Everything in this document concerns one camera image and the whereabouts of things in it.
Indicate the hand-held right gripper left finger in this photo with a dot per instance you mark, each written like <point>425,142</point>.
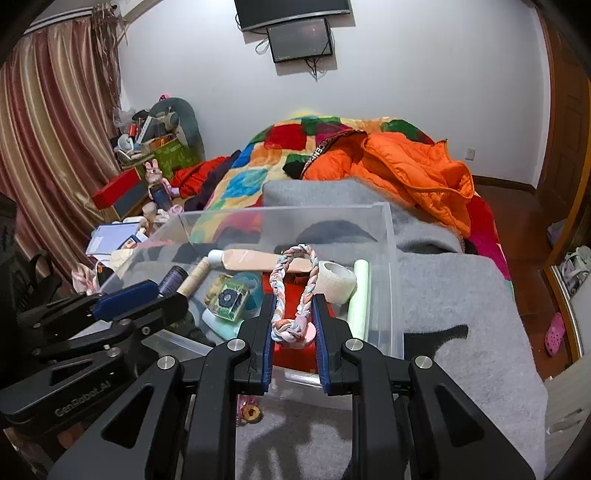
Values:
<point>268,344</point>

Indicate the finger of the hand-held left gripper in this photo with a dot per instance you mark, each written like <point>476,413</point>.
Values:
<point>124,297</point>
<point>138,325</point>

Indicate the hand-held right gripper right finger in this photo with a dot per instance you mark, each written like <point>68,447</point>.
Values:
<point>321,350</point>

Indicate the pink round item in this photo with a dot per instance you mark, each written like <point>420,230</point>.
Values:
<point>312,331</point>

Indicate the red packet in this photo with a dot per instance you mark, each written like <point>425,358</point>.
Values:
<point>295,360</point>

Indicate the light teal tube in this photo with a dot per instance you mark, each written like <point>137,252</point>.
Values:
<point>224,328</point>

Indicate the teal small jar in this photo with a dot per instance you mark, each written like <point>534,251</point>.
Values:
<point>254,288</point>

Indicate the green flower box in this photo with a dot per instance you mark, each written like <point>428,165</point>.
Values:
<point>226,297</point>

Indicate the light green tube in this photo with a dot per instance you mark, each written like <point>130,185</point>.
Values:
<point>360,300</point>

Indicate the white tape roll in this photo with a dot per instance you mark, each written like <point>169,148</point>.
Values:
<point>339,288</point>

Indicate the beige cylinder tube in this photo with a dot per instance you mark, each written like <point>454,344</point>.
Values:
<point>194,277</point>

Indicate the peach tube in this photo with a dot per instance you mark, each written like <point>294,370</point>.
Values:
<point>249,261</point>

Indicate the clear plastic box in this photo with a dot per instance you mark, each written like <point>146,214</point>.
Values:
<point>323,221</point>

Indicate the pink white cloth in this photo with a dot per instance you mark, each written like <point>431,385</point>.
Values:
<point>85,279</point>

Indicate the purple lipstick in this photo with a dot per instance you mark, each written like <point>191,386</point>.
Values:
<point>173,279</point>

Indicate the blue white notebook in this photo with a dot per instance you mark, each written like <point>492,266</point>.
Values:
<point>113,237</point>

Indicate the pink donut charm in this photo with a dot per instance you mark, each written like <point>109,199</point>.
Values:
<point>251,412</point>

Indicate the red box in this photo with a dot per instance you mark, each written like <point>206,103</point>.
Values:
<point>113,191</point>

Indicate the blue bottle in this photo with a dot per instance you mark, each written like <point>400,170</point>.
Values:
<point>161,194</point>

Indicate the black bag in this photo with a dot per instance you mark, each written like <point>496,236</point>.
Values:
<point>18,258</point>

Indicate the pink rabbit toy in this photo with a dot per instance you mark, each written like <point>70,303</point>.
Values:
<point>156,173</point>

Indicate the red-orange garment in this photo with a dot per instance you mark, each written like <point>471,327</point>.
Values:
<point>198,177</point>

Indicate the green cardboard box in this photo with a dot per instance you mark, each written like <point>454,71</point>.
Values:
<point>178,159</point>

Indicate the grey blanket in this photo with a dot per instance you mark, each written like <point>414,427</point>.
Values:
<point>461,300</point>

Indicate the white mug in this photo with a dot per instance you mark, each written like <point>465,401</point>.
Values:
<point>124,142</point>

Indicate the dark navy garment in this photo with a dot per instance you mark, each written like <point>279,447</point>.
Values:
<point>221,175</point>

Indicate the colourful patchwork blanket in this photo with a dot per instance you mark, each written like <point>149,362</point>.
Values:
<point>244,182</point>

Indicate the striped red curtain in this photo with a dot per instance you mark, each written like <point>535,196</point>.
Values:
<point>51,138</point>

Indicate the grey-green pillow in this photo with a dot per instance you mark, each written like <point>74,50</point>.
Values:
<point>189,120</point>

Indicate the orange puffer jacket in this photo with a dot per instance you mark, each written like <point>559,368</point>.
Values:
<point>397,175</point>

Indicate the yellow pillow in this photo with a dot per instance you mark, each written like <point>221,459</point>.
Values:
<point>311,114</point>

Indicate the pink clog shoe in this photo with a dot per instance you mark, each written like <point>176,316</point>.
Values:
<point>555,334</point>

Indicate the white suitcase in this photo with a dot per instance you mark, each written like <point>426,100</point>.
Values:
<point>570,415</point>

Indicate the white bag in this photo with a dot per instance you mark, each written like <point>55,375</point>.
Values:
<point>577,272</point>

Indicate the white air conditioner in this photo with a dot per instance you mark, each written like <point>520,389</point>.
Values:
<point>134,7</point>

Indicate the wooden wardrobe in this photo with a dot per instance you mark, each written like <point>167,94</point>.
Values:
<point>568,161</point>

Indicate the wall socket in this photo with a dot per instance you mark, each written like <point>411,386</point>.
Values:
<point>470,154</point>

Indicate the small wall monitor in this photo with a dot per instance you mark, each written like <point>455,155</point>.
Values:
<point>300,40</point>

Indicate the black wall television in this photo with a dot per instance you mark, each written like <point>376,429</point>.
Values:
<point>291,14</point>

